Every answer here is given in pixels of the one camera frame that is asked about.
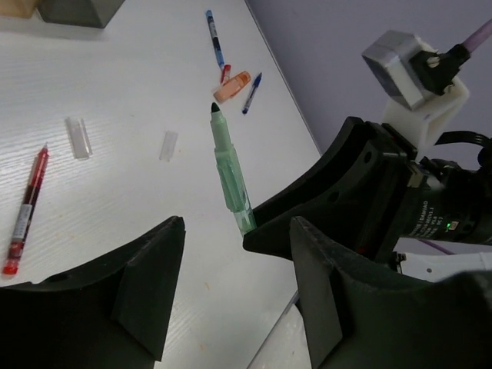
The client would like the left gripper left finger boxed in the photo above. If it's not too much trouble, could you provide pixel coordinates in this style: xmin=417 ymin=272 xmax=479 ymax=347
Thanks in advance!
xmin=1 ymin=216 xmax=185 ymax=368

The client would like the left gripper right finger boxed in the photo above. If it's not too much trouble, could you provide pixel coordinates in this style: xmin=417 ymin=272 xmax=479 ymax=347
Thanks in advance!
xmin=290 ymin=217 xmax=491 ymax=368

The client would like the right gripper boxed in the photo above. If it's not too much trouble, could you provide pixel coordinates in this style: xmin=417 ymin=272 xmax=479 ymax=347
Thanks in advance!
xmin=242 ymin=117 xmax=416 ymax=264

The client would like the green highlighter marker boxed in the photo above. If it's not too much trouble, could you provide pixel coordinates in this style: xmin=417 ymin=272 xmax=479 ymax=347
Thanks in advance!
xmin=210 ymin=102 xmax=256 ymax=236

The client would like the red gel pen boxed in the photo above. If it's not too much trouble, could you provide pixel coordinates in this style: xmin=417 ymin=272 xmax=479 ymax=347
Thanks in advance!
xmin=2 ymin=144 xmax=49 ymax=278

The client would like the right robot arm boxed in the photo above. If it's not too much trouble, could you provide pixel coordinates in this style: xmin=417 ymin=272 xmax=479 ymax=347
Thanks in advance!
xmin=243 ymin=117 xmax=491 ymax=265

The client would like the blue pen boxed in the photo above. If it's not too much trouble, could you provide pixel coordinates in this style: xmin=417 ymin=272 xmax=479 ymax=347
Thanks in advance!
xmin=241 ymin=72 xmax=262 ymax=115
xmin=205 ymin=9 xmax=225 ymax=69

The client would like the orange highlighter marker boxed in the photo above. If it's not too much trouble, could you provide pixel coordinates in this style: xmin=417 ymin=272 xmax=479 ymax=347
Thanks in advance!
xmin=214 ymin=71 xmax=251 ymax=104

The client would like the small red pen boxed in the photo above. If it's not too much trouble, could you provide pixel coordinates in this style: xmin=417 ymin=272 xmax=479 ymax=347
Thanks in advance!
xmin=220 ymin=64 xmax=231 ymax=85

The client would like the clear pen cap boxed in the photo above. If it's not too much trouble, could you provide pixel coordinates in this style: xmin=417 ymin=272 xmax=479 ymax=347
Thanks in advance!
xmin=159 ymin=131 xmax=178 ymax=162
xmin=65 ymin=117 xmax=92 ymax=160

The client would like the grey plastic container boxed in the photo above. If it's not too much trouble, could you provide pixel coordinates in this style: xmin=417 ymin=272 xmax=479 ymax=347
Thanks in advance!
xmin=38 ymin=0 xmax=125 ymax=29

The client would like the orange plastic container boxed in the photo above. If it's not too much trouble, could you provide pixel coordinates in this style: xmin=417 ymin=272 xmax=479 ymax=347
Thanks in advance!
xmin=0 ymin=0 xmax=40 ymax=19

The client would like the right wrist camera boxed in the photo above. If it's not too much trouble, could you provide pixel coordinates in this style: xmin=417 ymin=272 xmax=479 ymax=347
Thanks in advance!
xmin=362 ymin=30 xmax=470 ymax=155

